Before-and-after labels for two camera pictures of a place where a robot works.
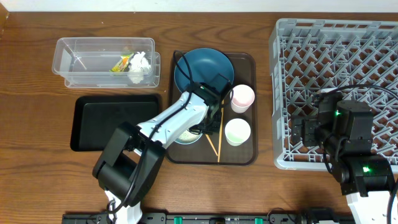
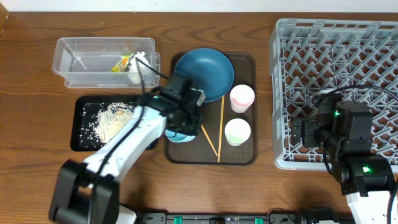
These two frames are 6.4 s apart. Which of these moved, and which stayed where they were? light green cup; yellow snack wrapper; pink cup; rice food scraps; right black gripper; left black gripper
Moved: rice food scraps; left black gripper
Stayed: yellow snack wrapper; light green cup; right black gripper; pink cup
